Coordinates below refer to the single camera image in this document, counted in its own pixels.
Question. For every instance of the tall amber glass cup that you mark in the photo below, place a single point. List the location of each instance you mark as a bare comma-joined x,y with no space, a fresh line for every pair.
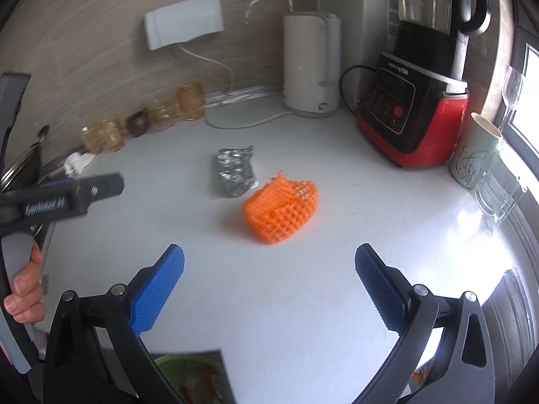
191,102

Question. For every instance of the clear plastic tube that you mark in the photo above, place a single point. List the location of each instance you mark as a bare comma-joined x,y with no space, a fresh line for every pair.
244,94

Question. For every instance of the white cup with plant print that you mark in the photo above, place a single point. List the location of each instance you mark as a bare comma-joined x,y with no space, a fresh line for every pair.
471,155

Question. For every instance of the white wall socket box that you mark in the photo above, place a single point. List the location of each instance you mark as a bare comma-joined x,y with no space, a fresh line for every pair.
185,21

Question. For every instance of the dark brown small pot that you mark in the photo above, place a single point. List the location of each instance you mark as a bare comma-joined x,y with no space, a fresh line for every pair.
137,124

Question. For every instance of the wine glass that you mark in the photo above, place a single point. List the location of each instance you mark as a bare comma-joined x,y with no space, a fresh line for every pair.
514,88

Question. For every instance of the crumpled silver foil packet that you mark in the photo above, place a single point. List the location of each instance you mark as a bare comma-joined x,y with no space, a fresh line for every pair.
233,172

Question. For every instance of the white electric kettle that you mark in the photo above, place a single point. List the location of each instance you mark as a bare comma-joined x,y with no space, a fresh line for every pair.
307,67

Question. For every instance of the red black blender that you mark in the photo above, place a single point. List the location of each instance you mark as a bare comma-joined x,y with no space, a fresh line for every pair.
404,105

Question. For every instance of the small crumpled white tissue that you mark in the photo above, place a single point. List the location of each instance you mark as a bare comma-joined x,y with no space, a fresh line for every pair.
78,163

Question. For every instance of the bin with green liner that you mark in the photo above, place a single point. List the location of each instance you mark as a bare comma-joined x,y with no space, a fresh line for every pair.
189,378

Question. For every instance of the person's left hand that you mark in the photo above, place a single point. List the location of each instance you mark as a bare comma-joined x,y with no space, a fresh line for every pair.
27,286

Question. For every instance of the clear glass container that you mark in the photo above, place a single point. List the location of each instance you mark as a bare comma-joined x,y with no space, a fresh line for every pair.
501,197

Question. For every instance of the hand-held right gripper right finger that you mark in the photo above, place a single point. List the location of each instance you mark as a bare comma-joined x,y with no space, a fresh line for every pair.
381,288

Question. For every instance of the orange foam fruit net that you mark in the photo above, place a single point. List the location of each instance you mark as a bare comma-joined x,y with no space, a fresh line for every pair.
278,214

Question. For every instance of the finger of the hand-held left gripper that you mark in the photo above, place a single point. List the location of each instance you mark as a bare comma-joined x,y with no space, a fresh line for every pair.
57,184
101,187

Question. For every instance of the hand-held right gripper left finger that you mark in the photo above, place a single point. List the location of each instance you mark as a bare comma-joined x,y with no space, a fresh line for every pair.
158,288

